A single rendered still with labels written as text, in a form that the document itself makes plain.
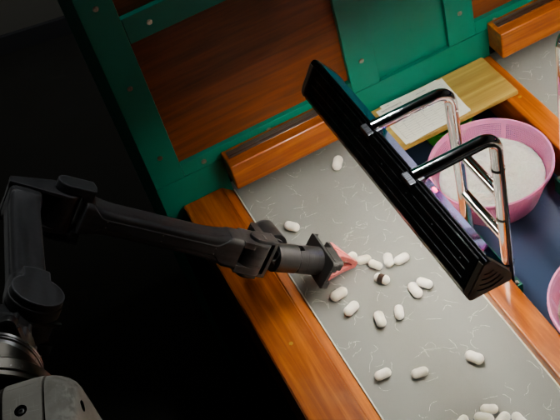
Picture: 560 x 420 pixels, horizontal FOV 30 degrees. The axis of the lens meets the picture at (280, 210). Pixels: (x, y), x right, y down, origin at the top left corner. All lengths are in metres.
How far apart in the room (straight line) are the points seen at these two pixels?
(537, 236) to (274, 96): 0.63
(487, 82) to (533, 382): 0.78
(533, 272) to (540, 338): 0.24
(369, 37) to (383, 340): 0.68
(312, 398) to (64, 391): 0.80
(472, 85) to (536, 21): 0.20
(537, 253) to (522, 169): 0.20
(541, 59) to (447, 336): 0.80
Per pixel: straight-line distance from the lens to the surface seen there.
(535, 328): 1.98
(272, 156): 2.28
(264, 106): 2.29
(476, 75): 2.45
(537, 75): 2.49
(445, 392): 1.94
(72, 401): 1.23
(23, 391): 1.24
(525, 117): 2.36
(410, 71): 2.41
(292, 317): 2.06
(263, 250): 1.96
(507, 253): 2.04
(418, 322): 2.04
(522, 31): 2.46
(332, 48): 2.28
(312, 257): 2.04
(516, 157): 2.30
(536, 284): 2.15
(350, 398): 1.93
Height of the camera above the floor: 2.37
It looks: 45 degrees down
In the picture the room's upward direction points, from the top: 18 degrees counter-clockwise
